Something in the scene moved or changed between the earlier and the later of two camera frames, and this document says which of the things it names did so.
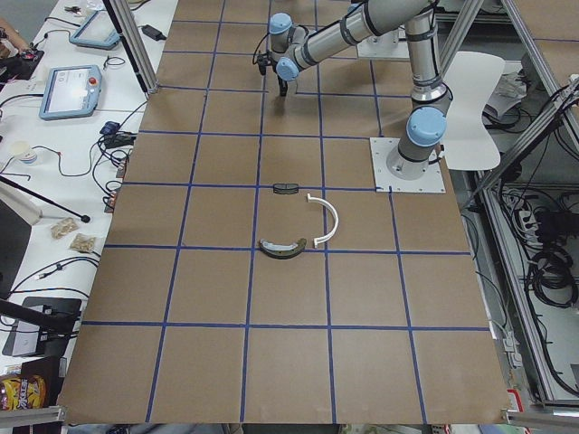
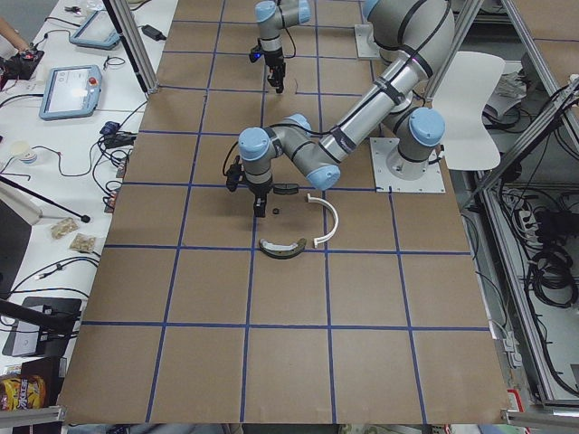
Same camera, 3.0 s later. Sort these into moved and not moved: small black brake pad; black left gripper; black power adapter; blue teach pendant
Moved: black left gripper
Not moved: small black brake pad; blue teach pendant; black power adapter
